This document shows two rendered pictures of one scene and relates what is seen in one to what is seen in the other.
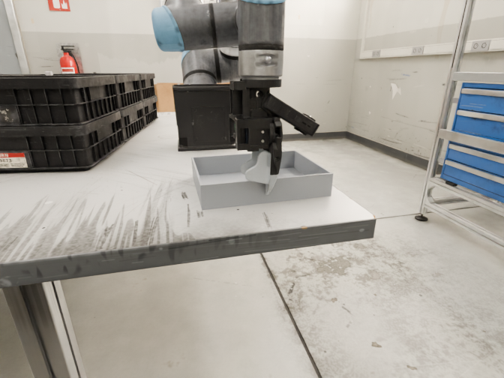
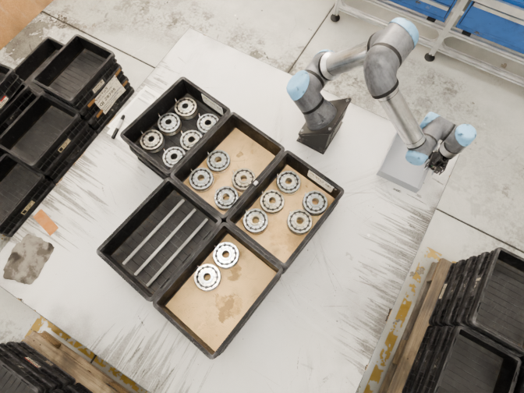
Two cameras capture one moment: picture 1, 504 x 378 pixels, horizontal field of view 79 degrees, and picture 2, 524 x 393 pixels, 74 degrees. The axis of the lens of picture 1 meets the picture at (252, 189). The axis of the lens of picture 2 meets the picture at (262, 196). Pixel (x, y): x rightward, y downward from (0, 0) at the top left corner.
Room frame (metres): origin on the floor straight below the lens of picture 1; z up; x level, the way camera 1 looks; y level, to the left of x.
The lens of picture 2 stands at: (0.64, 1.00, 2.23)
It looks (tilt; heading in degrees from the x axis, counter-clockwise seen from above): 70 degrees down; 315
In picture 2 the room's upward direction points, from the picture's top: 1 degrees counter-clockwise
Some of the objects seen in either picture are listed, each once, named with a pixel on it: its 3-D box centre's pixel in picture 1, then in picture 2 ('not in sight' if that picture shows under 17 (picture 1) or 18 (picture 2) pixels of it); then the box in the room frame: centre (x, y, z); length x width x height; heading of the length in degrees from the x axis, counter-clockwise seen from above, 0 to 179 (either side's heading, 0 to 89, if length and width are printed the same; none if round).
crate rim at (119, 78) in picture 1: (73, 78); (228, 163); (1.18, 0.65, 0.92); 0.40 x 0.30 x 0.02; 95
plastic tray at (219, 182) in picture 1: (256, 175); (408, 158); (0.66, -0.01, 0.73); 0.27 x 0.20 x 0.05; 105
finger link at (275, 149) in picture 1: (272, 150); not in sight; (0.54, -0.04, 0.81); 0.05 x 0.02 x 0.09; 15
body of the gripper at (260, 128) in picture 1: (256, 115); (440, 158); (0.55, -0.01, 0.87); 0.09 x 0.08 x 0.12; 105
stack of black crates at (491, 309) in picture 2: not in sight; (487, 302); (-0.11, 0.14, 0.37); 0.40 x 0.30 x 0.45; 103
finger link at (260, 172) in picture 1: (260, 174); not in sight; (0.54, -0.02, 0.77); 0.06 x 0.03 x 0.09; 105
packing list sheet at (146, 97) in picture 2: not in sight; (141, 116); (1.78, 0.71, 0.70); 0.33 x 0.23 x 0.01; 103
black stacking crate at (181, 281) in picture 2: not in sight; (220, 288); (0.85, 1.02, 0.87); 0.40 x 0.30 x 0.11; 95
